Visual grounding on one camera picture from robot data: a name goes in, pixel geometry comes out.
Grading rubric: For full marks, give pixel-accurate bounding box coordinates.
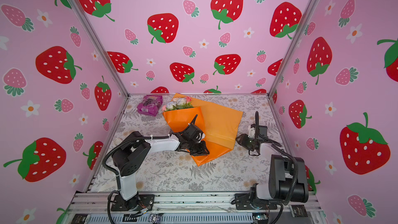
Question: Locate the orange wrapping paper sheet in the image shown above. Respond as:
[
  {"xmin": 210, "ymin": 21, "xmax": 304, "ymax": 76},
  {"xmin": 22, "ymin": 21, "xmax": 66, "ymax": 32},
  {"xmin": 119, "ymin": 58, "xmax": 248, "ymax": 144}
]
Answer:
[{"xmin": 163, "ymin": 94, "xmax": 243, "ymax": 166}]

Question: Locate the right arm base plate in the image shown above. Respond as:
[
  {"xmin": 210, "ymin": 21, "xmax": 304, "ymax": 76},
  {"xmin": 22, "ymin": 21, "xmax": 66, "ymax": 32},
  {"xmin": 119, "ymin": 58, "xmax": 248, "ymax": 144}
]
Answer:
[{"xmin": 231, "ymin": 193, "xmax": 278, "ymax": 211}]

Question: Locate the pink fake rose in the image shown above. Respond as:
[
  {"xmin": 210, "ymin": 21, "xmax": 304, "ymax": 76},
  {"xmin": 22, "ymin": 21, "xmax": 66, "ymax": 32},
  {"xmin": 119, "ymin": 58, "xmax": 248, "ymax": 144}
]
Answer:
[{"xmin": 184, "ymin": 96, "xmax": 192, "ymax": 103}]

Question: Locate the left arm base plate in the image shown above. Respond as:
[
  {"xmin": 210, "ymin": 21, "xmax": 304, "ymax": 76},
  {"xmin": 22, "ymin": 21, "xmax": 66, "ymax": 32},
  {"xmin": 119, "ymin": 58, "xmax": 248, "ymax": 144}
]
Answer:
[{"xmin": 110, "ymin": 194, "xmax": 155, "ymax": 212}]

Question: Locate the purple snack packet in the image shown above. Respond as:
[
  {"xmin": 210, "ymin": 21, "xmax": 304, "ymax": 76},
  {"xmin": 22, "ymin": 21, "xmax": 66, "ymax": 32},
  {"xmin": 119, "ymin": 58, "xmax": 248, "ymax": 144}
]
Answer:
[{"xmin": 137, "ymin": 95, "xmax": 163, "ymax": 117}]

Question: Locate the aluminium frame rail base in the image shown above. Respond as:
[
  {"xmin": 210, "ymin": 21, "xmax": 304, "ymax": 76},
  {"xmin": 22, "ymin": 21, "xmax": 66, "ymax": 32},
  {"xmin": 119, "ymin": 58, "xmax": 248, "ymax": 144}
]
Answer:
[{"xmin": 62, "ymin": 191, "xmax": 326, "ymax": 224}]

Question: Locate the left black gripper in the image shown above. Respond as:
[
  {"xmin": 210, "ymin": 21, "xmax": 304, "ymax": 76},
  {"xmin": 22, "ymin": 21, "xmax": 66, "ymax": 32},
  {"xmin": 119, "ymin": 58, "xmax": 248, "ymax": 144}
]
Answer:
[{"xmin": 188, "ymin": 140, "xmax": 212, "ymax": 155}]

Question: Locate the white fake rose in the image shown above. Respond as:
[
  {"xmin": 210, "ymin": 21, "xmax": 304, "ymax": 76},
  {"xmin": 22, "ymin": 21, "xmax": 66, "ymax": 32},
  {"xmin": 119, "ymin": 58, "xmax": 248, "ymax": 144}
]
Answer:
[{"xmin": 162, "ymin": 101, "xmax": 178, "ymax": 112}]

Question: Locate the pale fake flower stem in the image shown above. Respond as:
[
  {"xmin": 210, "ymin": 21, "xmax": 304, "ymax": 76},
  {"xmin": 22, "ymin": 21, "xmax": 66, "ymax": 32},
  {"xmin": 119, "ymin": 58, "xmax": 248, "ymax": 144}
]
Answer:
[{"xmin": 172, "ymin": 98, "xmax": 193, "ymax": 110}]

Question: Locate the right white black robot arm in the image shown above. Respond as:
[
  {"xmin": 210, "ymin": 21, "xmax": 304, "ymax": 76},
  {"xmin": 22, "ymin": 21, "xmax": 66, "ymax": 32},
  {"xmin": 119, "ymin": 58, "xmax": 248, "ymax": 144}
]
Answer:
[{"xmin": 232, "ymin": 124, "xmax": 309, "ymax": 209}]

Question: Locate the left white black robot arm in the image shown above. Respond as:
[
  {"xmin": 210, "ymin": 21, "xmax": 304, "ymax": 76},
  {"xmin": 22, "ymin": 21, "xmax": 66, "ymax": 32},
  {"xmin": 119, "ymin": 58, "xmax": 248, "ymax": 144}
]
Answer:
[{"xmin": 102, "ymin": 123, "xmax": 210, "ymax": 211}]

